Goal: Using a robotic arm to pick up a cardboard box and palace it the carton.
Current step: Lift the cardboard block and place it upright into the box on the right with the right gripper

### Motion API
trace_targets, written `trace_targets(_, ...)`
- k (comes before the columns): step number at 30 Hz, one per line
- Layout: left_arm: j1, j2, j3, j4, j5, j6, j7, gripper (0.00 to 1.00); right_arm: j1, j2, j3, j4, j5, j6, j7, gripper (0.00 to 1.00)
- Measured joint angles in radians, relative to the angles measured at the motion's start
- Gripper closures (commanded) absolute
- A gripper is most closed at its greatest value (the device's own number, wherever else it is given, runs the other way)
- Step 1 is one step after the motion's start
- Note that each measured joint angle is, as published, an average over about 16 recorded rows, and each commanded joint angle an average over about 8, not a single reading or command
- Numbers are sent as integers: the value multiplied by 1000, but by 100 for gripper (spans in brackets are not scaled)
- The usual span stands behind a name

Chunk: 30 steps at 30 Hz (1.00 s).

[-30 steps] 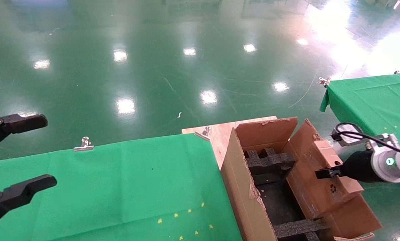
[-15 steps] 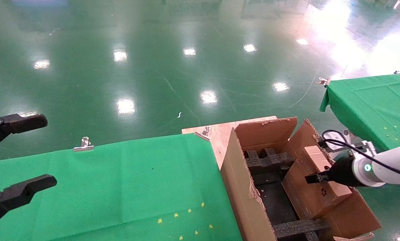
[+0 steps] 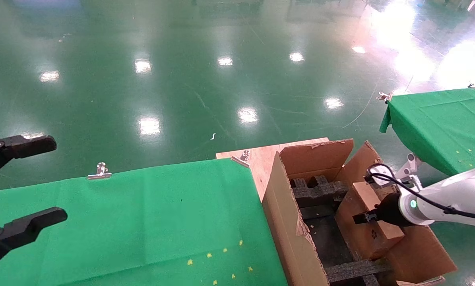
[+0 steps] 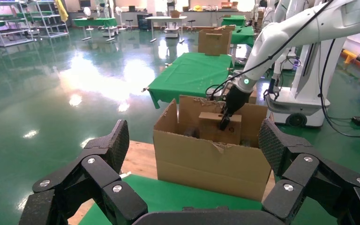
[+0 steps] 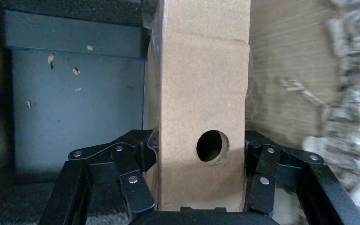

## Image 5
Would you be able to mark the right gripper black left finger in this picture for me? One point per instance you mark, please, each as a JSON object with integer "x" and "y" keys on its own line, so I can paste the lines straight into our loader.
{"x": 71, "y": 186}

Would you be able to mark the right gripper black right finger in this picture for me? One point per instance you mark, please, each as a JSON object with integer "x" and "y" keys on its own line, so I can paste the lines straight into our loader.
{"x": 319, "y": 189}

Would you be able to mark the small cardboard box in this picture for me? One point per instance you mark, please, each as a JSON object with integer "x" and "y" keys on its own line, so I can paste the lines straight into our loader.
{"x": 201, "y": 77}

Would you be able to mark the large open brown carton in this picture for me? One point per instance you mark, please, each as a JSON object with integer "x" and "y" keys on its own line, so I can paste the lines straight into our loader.
{"x": 285, "y": 62}

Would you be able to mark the black foam insert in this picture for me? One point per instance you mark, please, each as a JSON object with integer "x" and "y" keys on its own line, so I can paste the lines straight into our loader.
{"x": 74, "y": 108}

